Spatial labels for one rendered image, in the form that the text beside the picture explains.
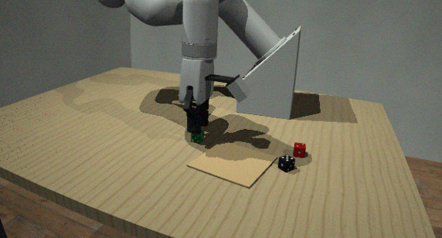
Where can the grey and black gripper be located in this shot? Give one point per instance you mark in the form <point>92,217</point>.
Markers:
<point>193,85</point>

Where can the black die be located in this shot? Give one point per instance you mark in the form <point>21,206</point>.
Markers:
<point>286,163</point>

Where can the dark green die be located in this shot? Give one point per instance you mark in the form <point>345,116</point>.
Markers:
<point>197,138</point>

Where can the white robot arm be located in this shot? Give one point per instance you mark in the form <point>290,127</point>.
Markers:
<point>199,20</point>

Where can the red die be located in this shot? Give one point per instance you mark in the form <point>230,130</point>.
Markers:
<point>299,150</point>

